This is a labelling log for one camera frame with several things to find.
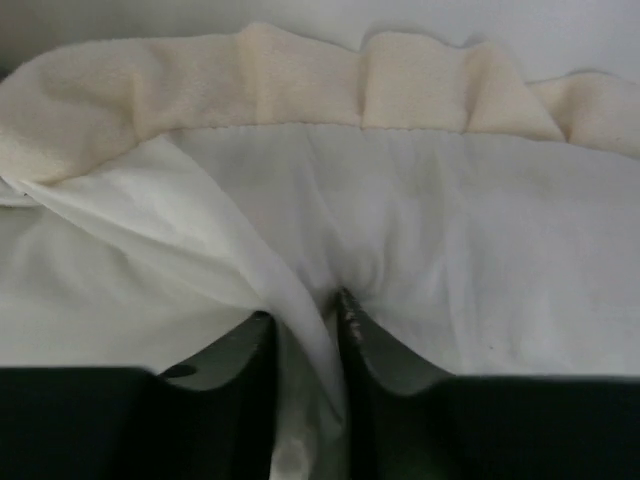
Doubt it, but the grey cream frilled pillowcase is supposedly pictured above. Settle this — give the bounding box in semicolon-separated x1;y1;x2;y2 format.
1;24;639;479

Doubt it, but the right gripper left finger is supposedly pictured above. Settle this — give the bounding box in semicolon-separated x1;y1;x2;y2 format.
1;312;278;479

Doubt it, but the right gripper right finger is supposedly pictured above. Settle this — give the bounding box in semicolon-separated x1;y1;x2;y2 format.
335;289;639;479

